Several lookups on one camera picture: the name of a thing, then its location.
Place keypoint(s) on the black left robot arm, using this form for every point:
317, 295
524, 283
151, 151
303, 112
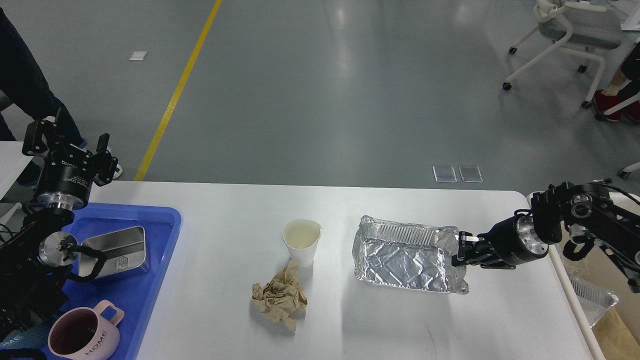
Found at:
37, 260

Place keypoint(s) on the clear floor plate left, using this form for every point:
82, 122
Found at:
444, 174

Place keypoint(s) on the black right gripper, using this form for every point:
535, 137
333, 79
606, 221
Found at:
514, 242

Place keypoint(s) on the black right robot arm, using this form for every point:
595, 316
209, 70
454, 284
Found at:
585, 211

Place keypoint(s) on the pink HOME mug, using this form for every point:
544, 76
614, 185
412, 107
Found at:
86, 333

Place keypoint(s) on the person in dark jeans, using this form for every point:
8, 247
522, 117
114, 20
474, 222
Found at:
22, 81

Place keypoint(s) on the white side table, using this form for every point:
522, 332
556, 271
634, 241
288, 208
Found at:
12, 163

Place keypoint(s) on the crumpled brown paper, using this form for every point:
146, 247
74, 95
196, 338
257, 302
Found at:
282, 296

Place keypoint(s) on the white office chair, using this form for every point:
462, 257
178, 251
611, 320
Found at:
574, 27

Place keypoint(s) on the blue HOME mug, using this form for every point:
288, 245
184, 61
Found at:
34, 338

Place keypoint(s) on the square stainless steel tray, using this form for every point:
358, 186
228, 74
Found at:
126, 251

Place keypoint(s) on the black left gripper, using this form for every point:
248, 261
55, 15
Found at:
66, 179

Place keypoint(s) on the white plastic bin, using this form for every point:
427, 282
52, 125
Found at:
616, 336

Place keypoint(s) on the blue plastic tray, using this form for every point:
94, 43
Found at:
136, 295

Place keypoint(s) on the aluminium foil container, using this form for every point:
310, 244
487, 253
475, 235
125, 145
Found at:
408, 256

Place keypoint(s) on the clear floor plate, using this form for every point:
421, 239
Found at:
471, 174
444, 174

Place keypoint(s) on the clear floor plate right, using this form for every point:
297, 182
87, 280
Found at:
471, 174

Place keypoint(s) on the white paper cup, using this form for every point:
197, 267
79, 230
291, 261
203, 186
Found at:
301, 237

